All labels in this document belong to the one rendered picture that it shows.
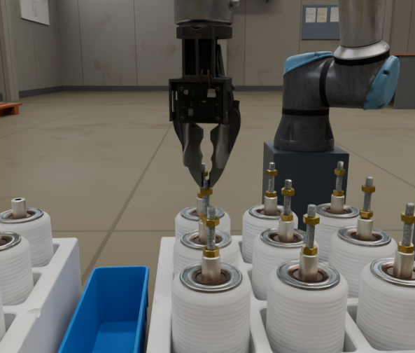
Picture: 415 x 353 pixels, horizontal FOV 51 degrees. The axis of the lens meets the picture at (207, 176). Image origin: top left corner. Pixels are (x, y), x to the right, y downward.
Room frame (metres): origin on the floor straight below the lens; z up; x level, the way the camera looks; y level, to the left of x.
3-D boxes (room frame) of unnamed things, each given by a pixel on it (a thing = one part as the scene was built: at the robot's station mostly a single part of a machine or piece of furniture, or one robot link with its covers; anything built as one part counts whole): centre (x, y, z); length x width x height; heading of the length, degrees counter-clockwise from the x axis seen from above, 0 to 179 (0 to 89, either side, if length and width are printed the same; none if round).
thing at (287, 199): (0.60, -0.12, 0.30); 0.01 x 0.01 x 0.08
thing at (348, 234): (0.61, -0.23, 0.25); 0.08 x 0.08 x 0.01
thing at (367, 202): (0.61, -0.23, 0.31); 0.01 x 0.01 x 0.08
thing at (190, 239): (0.59, 0.00, 0.25); 0.08 x 0.08 x 0.01
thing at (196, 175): (0.58, 0.02, 0.38); 0.06 x 0.03 x 0.09; 170
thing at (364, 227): (0.61, -0.23, 0.26); 0.02 x 0.02 x 0.03
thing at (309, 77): (1.09, -0.25, 0.47); 0.13 x 0.12 x 0.14; 51
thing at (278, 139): (1.10, -0.25, 0.35); 0.15 x 0.15 x 0.10
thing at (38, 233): (0.70, 0.32, 0.16); 0.10 x 0.10 x 0.18
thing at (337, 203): (0.72, -0.23, 0.26); 0.02 x 0.02 x 0.03
